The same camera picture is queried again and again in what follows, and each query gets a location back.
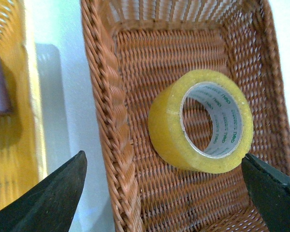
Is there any yellow wicker basket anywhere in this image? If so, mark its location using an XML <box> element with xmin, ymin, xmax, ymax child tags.
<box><xmin>0</xmin><ymin>0</ymin><xmax>47</xmax><ymax>210</ymax></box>

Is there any brown wicker basket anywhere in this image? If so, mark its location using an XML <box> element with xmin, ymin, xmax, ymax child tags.
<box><xmin>81</xmin><ymin>0</ymin><xmax>290</xmax><ymax>232</ymax></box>

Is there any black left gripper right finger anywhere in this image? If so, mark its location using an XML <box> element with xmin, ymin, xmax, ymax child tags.
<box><xmin>241</xmin><ymin>153</ymin><xmax>290</xmax><ymax>232</ymax></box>

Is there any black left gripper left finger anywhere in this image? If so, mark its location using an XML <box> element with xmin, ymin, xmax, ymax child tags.
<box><xmin>0</xmin><ymin>151</ymin><xmax>87</xmax><ymax>232</ymax></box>

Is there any yellow tape roll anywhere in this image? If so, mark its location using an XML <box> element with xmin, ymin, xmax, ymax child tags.
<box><xmin>148</xmin><ymin>70</ymin><xmax>253</xmax><ymax>174</ymax></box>

